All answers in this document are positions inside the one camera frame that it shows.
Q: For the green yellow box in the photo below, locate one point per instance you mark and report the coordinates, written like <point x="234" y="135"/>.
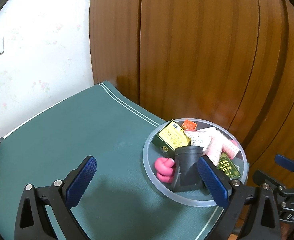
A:
<point x="170" y="137"/>

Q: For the pink knotted foam roller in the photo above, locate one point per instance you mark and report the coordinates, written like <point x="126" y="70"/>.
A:
<point x="165" y="169"/>

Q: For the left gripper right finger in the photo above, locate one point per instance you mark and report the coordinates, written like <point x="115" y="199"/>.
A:
<point x="262" y="220"/>

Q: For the green table mat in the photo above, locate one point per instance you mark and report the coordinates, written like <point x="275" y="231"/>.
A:
<point x="120" y="201"/>

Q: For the orange yellow toy block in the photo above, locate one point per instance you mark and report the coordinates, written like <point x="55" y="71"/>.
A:
<point x="189" y="125"/>

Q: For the pink hair curler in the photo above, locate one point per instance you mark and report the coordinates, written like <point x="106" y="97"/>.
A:
<point x="228" y="146"/>
<point x="214" y="150"/>

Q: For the black dryer nozzle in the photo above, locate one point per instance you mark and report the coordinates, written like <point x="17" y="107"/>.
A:
<point x="186" y="177"/>

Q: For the wooden wardrobe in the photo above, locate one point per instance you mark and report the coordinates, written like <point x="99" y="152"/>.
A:
<point x="226" y="61"/>

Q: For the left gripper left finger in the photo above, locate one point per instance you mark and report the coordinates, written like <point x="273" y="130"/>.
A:
<point x="32" y="220"/>

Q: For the clear plastic bowl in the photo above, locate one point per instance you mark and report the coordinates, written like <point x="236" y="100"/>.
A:
<point x="200" y="197"/>

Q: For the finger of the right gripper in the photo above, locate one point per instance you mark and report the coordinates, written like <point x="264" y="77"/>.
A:
<point x="284" y="162"/>

